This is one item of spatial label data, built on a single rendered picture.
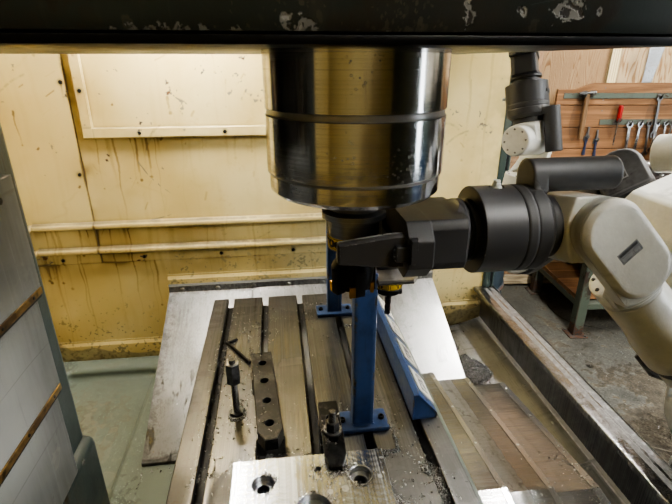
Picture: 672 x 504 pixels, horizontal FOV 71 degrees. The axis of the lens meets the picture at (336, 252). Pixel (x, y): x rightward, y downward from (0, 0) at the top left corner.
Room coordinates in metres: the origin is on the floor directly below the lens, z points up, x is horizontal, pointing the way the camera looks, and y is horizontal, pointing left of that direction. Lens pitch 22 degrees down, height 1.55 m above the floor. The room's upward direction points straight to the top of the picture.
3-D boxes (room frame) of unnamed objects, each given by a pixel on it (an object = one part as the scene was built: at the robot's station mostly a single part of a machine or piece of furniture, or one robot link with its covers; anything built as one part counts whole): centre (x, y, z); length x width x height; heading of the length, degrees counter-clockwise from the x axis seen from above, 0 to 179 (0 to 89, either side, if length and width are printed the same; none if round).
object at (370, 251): (0.39, -0.03, 1.40); 0.06 x 0.02 x 0.03; 97
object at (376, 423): (0.72, -0.05, 1.05); 0.10 x 0.05 x 0.30; 97
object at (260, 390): (0.74, 0.14, 0.93); 0.26 x 0.05 x 0.06; 12
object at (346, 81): (0.43, -0.02, 1.50); 0.16 x 0.16 x 0.12
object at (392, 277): (0.73, -0.10, 1.21); 0.07 x 0.05 x 0.01; 97
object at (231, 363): (0.74, 0.20, 0.96); 0.03 x 0.03 x 0.13
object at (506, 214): (0.45, -0.12, 1.40); 0.13 x 0.12 x 0.10; 7
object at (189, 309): (1.08, 0.06, 0.75); 0.89 x 0.70 x 0.26; 97
